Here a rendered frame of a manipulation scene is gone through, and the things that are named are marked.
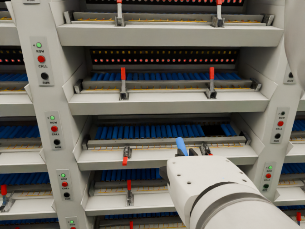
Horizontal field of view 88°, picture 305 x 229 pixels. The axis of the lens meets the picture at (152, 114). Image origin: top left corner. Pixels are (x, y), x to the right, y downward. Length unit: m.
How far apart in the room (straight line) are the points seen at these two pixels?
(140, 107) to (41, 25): 0.33
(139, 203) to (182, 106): 0.39
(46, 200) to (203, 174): 0.64
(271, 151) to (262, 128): 0.09
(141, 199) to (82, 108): 0.40
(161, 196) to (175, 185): 0.47
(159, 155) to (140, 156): 0.06
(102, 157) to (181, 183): 0.40
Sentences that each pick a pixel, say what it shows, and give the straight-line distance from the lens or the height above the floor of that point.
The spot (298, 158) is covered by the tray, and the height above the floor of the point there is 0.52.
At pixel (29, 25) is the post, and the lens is 0.55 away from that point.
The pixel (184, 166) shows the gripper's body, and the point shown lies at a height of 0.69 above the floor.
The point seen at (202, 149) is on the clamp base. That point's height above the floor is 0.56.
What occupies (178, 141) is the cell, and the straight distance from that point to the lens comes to 0.38.
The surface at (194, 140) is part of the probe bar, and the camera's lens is 0.59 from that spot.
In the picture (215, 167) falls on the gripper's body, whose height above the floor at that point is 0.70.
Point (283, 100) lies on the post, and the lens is 0.64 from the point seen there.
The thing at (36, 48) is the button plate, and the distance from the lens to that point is 0.53.
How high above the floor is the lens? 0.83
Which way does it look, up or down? 16 degrees down
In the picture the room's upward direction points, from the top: straight up
